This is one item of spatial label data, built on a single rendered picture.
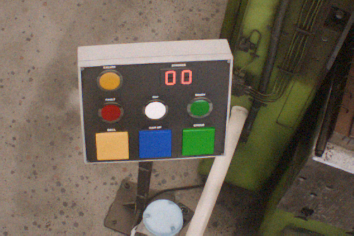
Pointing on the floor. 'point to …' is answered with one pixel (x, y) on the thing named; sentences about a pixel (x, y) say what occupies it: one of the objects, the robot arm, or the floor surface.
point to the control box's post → (143, 186)
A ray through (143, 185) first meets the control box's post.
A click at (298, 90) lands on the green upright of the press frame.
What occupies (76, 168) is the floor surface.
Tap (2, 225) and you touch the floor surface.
